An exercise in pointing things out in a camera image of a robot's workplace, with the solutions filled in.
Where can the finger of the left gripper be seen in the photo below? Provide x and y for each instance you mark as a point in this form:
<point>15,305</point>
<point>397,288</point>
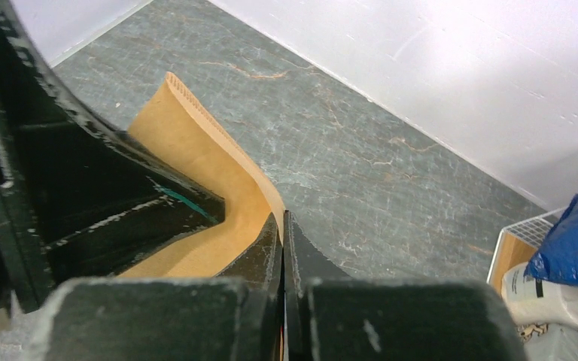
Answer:
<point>78,196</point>

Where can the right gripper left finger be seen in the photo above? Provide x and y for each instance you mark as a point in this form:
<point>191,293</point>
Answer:
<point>236,315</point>

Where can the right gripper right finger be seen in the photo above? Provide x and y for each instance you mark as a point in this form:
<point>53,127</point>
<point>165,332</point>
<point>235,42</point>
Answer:
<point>333,316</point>

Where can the white plastic jug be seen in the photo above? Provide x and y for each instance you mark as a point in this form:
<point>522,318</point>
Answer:
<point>531,300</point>

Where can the white wire shelf rack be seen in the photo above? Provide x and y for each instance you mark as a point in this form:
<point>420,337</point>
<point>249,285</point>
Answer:
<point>516,243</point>

